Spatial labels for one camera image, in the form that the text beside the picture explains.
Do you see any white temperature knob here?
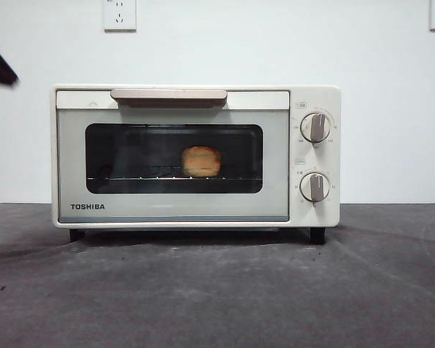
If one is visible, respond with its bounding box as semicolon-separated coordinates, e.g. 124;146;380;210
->
299;112;332;144

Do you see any golden bread loaf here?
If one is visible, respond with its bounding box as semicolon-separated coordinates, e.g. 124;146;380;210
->
181;145;224;178

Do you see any white Toshiba toaster oven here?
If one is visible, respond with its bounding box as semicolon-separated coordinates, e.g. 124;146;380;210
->
50;85;341;244

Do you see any metal wire oven rack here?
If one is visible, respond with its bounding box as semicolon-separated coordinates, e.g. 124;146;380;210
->
87;165;260;181

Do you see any white timer knob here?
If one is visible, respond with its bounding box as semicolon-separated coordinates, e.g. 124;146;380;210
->
299;172;331;203

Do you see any glass oven door with handle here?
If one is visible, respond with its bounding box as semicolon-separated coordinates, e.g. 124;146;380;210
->
56;88;290;223

